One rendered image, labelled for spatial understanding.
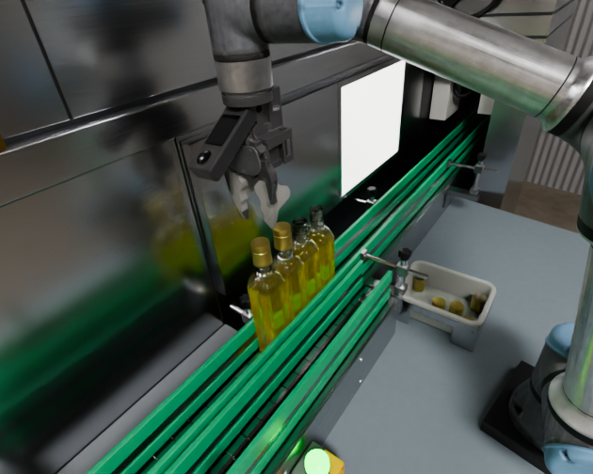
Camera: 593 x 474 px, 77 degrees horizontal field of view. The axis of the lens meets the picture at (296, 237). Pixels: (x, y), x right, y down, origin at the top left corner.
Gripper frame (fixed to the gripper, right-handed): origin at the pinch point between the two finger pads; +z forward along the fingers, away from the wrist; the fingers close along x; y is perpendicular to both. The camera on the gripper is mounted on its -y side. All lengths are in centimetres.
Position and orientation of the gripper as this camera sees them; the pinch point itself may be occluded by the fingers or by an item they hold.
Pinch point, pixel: (255, 218)
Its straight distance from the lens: 62.6
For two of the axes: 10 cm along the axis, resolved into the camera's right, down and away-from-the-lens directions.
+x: -7.9, -3.0, 5.3
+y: 6.0, -4.8, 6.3
